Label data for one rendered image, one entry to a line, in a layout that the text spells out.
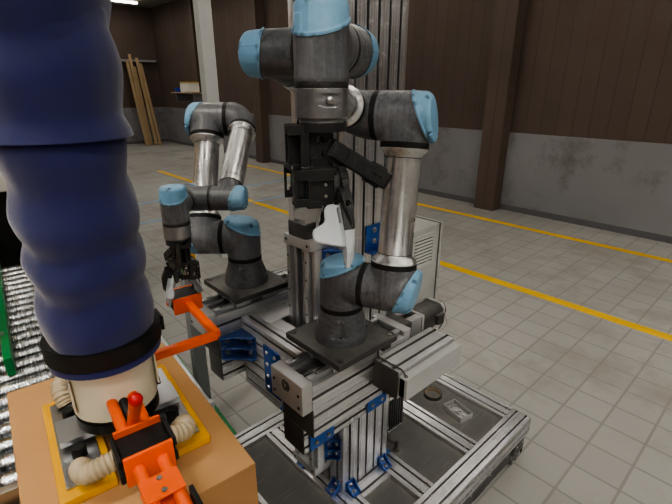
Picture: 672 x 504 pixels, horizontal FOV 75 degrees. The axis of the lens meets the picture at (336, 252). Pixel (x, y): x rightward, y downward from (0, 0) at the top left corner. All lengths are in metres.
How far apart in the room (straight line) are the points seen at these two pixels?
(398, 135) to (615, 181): 5.46
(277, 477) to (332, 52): 1.70
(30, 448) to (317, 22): 1.05
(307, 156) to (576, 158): 5.97
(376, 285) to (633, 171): 5.43
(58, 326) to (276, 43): 0.64
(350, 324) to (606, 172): 5.48
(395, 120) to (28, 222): 0.74
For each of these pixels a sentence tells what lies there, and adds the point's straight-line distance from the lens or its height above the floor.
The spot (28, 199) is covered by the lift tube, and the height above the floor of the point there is 1.51.
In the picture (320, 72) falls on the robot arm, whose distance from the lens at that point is 0.61.
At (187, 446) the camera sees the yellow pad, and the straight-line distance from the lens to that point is 1.08.
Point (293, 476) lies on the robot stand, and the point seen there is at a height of 0.21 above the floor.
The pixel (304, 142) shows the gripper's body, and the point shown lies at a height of 1.61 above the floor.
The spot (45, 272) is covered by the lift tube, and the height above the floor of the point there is 1.38.
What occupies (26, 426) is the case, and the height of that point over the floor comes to 0.94.
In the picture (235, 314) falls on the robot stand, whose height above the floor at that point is 0.96.
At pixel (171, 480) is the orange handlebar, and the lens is 0.84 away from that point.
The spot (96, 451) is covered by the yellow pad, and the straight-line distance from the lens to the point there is 1.13.
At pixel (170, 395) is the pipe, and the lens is 1.17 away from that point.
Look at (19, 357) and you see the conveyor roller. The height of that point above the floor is 0.53.
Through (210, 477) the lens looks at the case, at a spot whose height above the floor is 0.94.
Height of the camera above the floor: 1.68
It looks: 20 degrees down
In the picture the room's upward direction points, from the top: straight up
